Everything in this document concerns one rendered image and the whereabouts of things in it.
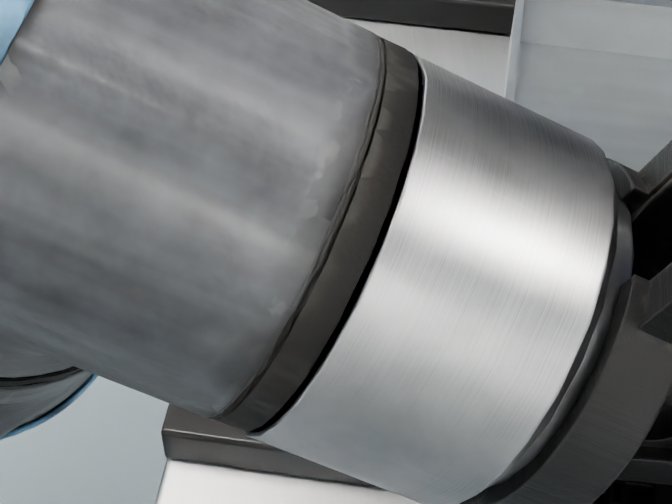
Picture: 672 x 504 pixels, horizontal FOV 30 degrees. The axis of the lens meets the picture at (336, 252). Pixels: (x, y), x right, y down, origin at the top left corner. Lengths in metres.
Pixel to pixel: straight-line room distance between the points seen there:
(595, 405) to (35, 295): 0.09
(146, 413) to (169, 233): 1.40
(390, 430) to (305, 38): 0.06
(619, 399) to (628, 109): 0.45
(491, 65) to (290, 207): 0.49
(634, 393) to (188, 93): 0.09
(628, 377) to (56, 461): 1.38
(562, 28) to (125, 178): 0.51
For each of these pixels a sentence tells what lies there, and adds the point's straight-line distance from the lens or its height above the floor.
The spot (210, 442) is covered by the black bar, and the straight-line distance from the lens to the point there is 0.49.
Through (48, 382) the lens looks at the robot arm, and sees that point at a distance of 0.27.
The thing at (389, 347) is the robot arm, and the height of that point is 1.16.
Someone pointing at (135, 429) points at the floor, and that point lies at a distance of 1.57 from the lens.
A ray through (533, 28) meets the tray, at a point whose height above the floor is 0.89.
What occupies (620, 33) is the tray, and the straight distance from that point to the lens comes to 0.68.
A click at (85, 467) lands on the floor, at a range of 1.56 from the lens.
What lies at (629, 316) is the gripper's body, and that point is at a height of 1.15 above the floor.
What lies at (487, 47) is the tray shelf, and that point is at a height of 0.88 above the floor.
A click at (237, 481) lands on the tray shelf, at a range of 0.50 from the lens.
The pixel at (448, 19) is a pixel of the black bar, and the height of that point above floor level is 0.89.
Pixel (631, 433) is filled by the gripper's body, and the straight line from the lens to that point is 0.22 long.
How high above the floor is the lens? 1.32
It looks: 50 degrees down
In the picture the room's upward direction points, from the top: 1 degrees clockwise
